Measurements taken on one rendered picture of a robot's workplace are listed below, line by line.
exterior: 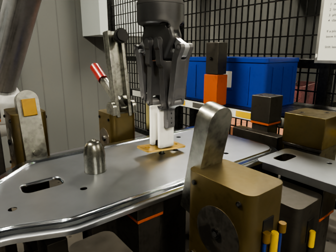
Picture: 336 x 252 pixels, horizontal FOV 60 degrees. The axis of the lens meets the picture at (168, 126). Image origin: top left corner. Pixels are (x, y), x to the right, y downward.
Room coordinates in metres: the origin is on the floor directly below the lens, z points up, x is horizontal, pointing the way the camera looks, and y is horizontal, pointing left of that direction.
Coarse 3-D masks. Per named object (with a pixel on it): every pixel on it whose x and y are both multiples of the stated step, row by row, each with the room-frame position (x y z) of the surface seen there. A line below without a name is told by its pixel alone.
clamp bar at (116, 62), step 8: (104, 32) 0.61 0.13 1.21; (112, 32) 0.62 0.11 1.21; (120, 32) 0.59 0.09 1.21; (104, 40) 0.61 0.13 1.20; (112, 40) 0.61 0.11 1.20; (120, 40) 0.58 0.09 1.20; (104, 48) 0.61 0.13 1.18; (112, 48) 0.61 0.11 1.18; (120, 48) 0.61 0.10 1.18; (112, 56) 0.60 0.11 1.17; (120, 56) 0.62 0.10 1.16; (112, 64) 0.59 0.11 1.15; (120, 64) 0.61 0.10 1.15; (112, 72) 0.59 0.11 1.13; (120, 72) 0.61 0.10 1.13; (112, 80) 0.59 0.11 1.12; (120, 80) 0.61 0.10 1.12; (112, 88) 0.59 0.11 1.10; (120, 88) 0.60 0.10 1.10; (128, 88) 0.60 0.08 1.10; (112, 96) 0.59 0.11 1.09; (128, 96) 0.60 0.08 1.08; (128, 104) 0.60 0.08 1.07; (128, 112) 0.60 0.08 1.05
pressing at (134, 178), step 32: (192, 128) 0.65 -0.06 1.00; (32, 160) 0.44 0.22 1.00; (64, 160) 0.45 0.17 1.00; (128, 160) 0.45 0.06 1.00; (160, 160) 0.45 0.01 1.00; (256, 160) 0.47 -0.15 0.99; (0, 192) 0.34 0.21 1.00; (32, 192) 0.34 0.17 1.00; (64, 192) 0.34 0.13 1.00; (96, 192) 0.34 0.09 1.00; (128, 192) 0.34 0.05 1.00; (160, 192) 0.34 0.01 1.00; (0, 224) 0.27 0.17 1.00; (32, 224) 0.27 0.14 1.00; (64, 224) 0.27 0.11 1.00; (96, 224) 0.28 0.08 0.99
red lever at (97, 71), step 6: (90, 66) 0.69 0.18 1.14; (96, 66) 0.68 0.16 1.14; (96, 72) 0.67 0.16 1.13; (102, 72) 0.67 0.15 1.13; (96, 78) 0.67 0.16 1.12; (102, 78) 0.65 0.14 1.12; (102, 84) 0.65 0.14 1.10; (108, 84) 0.64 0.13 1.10; (108, 90) 0.63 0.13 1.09; (120, 102) 0.60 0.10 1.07; (120, 108) 0.59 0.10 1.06
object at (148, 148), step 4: (156, 140) 0.49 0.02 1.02; (144, 144) 0.49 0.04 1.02; (148, 144) 0.49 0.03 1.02; (156, 144) 0.49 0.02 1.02; (176, 144) 0.50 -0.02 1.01; (180, 144) 0.50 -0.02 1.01; (140, 148) 0.46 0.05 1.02; (144, 148) 0.46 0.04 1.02; (148, 148) 0.46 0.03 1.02; (152, 148) 0.46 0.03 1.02; (156, 148) 0.47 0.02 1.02; (160, 148) 0.47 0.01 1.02; (164, 148) 0.47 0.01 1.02; (168, 148) 0.47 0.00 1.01; (172, 148) 0.48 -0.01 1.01
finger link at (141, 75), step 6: (138, 48) 0.52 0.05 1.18; (138, 54) 0.52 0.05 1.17; (138, 60) 0.52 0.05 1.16; (144, 60) 0.52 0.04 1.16; (138, 66) 0.52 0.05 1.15; (144, 66) 0.52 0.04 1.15; (138, 72) 0.52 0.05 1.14; (144, 72) 0.51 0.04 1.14; (144, 78) 0.51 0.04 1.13; (144, 84) 0.51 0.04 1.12; (144, 90) 0.51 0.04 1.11; (144, 96) 0.51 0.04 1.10
